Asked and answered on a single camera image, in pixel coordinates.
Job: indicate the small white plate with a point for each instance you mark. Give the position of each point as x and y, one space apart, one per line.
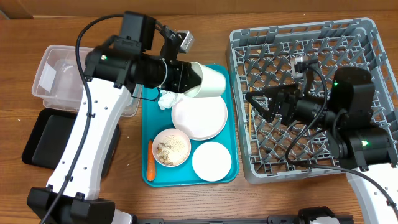
211 161

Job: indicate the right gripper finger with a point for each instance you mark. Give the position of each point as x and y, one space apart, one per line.
265 103
291 88

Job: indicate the bowl with food scraps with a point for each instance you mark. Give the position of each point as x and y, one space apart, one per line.
171 147

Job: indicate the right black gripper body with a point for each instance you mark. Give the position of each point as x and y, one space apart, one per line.
290 101

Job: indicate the crumpled white napkin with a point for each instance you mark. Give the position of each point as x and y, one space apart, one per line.
168 99

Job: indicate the large pink plate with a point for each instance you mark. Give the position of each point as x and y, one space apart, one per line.
200 118

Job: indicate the black plastic tray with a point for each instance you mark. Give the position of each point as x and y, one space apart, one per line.
49 138

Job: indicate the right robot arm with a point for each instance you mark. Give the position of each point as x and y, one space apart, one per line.
364 150

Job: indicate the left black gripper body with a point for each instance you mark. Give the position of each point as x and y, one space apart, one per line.
174 76

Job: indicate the yellow chopstick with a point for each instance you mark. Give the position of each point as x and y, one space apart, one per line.
250 121

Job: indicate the grey dishwasher rack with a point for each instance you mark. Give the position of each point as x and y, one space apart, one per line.
260 57

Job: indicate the clear plastic bin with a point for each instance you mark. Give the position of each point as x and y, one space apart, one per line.
59 84

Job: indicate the white cup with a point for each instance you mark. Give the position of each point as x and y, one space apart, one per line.
213 83

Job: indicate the teal serving tray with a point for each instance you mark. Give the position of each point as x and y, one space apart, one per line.
155 120

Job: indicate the orange carrot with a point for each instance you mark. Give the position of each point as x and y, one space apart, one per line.
151 169

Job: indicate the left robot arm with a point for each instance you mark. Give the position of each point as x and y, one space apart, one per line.
144 52

